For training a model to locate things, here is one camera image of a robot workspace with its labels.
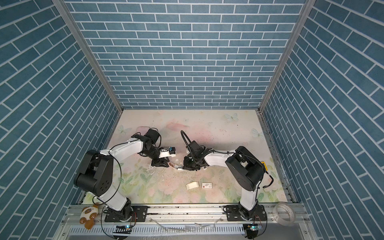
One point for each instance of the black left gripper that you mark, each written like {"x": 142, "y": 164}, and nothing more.
{"x": 160, "y": 162}

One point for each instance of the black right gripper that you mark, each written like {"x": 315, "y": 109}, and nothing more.
{"x": 186, "y": 166}

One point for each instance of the staple box tray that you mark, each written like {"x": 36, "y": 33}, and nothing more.
{"x": 192, "y": 185}

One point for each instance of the white staple box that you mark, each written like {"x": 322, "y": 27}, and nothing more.
{"x": 207, "y": 185}

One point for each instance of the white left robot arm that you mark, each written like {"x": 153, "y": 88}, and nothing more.
{"x": 100, "y": 172}

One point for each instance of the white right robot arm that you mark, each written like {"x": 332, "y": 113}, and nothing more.
{"x": 247, "y": 170}

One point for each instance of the pink phone case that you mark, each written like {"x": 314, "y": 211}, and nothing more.
{"x": 143, "y": 129}

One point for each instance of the yellow tape measure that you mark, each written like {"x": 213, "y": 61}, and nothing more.
{"x": 265, "y": 166}

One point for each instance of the brown white plush toy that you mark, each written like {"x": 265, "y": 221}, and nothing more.
{"x": 88, "y": 216}

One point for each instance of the clear tape roll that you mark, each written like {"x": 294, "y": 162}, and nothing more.
{"x": 284, "y": 214}

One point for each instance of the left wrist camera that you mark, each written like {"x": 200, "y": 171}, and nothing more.
{"x": 167, "y": 152}

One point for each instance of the aluminium corner frame post left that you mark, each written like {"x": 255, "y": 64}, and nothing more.
{"x": 81, "y": 41}

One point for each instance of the aluminium corner frame post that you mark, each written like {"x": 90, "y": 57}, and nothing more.
{"x": 81, "y": 41}
{"x": 304, "y": 14}

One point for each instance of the aluminium corner frame post right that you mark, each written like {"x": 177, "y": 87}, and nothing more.
{"x": 304, "y": 14}

